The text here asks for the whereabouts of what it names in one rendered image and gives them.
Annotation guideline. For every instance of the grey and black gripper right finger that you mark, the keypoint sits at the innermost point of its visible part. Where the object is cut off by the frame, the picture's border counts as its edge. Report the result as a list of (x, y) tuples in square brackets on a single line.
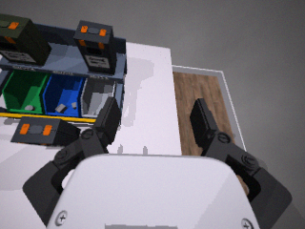
[(267, 196)]

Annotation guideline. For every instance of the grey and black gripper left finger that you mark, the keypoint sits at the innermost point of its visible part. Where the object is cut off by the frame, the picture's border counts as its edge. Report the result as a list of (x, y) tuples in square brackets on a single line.
[(44, 188)]

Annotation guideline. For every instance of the blue open bin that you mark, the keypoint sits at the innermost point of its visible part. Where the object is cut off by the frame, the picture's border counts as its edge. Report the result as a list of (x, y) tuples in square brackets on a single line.
[(64, 89)]

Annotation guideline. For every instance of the green open bin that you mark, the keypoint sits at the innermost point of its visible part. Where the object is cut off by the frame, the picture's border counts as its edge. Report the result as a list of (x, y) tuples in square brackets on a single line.
[(26, 88)]

